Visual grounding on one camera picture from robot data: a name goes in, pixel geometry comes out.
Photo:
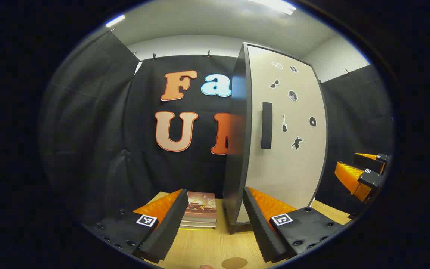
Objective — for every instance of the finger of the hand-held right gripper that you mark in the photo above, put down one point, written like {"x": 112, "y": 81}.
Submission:
{"x": 371, "y": 180}
{"x": 368, "y": 162}

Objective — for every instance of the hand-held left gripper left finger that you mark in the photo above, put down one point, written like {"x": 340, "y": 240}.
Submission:
{"x": 166, "y": 231}

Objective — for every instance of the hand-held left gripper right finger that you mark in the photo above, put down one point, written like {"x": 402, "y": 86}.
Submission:
{"x": 261, "y": 231}

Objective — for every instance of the round brown coaster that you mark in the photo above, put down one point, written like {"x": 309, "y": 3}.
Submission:
{"x": 234, "y": 263}

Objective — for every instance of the grey cabinet door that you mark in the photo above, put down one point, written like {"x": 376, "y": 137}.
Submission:
{"x": 293, "y": 168}

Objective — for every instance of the stack of books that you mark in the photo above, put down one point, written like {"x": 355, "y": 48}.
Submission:
{"x": 202, "y": 211}

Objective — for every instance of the black backdrop cloth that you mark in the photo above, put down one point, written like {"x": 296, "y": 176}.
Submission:
{"x": 99, "y": 130}

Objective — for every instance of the large ceiling light panel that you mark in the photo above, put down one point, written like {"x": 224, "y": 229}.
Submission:
{"x": 274, "y": 5}

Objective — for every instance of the narrow ceiling light strip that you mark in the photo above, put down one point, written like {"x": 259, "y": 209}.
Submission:
{"x": 115, "y": 21}

